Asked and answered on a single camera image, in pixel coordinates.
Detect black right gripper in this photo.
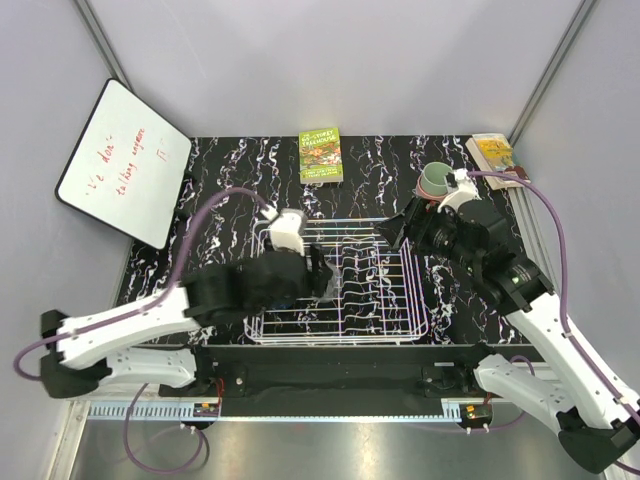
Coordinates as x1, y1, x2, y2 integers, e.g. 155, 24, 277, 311
374, 194, 481, 274

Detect clear glass cup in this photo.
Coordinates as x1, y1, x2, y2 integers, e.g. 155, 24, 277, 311
320, 262, 341, 302

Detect pink plastic cup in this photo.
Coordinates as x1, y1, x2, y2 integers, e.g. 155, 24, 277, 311
415, 181, 447, 202

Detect light green plastic cup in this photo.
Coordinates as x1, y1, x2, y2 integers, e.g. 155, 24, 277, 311
419, 162, 453, 195

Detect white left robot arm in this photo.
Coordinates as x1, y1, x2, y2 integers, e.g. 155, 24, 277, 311
40, 246, 338, 399

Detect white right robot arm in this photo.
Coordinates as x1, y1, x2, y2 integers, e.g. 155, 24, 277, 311
376, 198, 639, 474

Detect green paperback book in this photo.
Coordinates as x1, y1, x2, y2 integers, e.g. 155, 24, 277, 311
298, 127, 344, 185

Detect yellow paperback book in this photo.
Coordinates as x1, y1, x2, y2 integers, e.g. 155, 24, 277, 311
465, 133, 530, 182

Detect left orange connector board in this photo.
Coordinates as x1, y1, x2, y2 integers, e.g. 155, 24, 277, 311
194, 402, 220, 417

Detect orange connector board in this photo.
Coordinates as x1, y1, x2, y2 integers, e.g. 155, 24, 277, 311
194, 402, 220, 417
465, 404, 492, 420

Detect right orange connector board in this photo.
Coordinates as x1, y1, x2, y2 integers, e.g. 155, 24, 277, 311
465, 404, 492, 420

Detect white whiteboard with red writing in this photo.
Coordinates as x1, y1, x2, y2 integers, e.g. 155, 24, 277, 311
55, 79, 192, 249

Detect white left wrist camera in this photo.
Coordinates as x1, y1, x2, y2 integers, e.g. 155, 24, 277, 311
260, 206, 307, 256

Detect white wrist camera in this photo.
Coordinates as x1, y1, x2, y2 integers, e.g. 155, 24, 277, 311
260, 206, 307, 256
437, 169, 480, 212

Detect white wire dish rack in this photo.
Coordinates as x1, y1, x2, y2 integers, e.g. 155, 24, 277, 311
244, 218, 429, 346

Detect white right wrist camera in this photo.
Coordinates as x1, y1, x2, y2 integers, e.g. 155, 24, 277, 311
437, 169, 480, 212

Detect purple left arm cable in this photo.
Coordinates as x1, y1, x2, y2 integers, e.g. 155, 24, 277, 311
13, 187, 274, 382

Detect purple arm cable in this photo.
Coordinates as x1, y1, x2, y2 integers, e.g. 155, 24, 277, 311
467, 169, 640, 474
13, 187, 274, 382

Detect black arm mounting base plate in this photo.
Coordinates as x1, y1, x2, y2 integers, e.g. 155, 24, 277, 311
158, 343, 551, 419

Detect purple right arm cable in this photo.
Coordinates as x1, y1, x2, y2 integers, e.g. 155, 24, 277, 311
467, 169, 640, 474

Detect slotted cable duct rail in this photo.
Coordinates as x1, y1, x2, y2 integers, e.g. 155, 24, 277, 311
88, 401, 219, 422

